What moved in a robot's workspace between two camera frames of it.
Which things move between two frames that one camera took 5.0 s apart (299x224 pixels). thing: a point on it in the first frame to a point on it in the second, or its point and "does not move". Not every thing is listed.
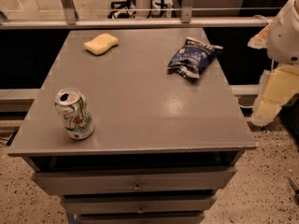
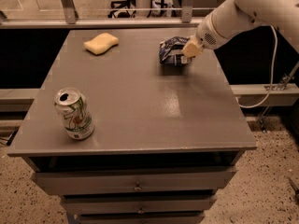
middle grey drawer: [137, 203] does not move
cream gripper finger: [277, 88] to [193, 48]
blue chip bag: [192, 57] to [170, 52]
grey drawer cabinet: [135, 126] does not move
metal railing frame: [73, 21] does not move
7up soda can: [71, 105] does not move
